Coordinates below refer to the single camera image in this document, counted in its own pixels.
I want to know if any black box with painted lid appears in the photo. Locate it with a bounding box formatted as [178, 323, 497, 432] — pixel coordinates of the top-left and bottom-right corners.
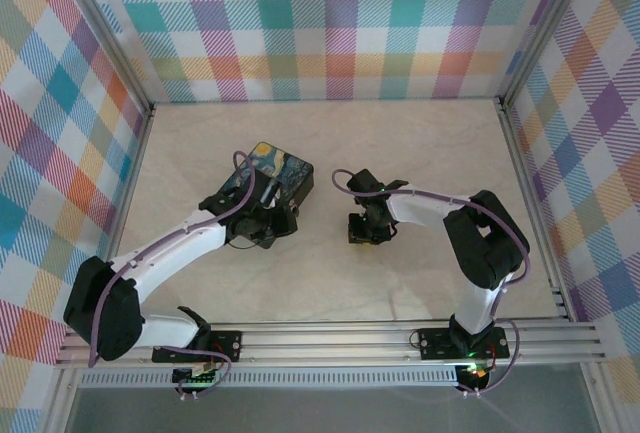
[219, 141, 315, 217]

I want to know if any left green circuit board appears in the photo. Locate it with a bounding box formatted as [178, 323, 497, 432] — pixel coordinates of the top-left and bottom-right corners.
[172, 365, 221, 387]

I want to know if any green circuit board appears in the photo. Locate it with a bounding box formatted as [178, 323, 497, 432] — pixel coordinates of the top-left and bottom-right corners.
[459, 362, 494, 384]
[172, 365, 221, 387]

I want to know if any right green circuit board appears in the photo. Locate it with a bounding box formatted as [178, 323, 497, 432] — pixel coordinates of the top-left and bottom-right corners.
[459, 362, 494, 384]

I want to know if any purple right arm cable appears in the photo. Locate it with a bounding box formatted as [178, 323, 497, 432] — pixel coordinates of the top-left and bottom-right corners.
[331, 168, 532, 397]

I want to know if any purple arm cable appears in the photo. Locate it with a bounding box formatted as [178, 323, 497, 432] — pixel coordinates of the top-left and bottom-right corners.
[331, 168, 532, 397]
[87, 149, 259, 399]

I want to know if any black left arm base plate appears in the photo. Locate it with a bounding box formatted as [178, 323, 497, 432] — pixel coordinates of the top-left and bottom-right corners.
[151, 330, 244, 365]

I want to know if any aluminium mounting rail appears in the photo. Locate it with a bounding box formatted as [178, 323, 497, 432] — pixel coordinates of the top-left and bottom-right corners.
[54, 320, 604, 369]

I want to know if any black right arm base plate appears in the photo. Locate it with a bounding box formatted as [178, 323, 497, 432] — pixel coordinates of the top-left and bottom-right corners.
[417, 326, 511, 360]

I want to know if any aluminium table side rail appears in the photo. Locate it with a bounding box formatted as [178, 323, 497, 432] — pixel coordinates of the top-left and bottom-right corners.
[84, 105, 156, 327]
[497, 100, 574, 324]

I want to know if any slotted grey cable duct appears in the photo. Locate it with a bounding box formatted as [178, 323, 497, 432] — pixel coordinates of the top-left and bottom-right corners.
[74, 365, 461, 389]

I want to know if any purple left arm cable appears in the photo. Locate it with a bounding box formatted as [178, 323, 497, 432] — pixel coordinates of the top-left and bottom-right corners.
[87, 149, 259, 399]

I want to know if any aluminium frame post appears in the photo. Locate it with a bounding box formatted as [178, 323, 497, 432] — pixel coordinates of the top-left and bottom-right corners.
[497, 0, 599, 107]
[54, 0, 155, 112]

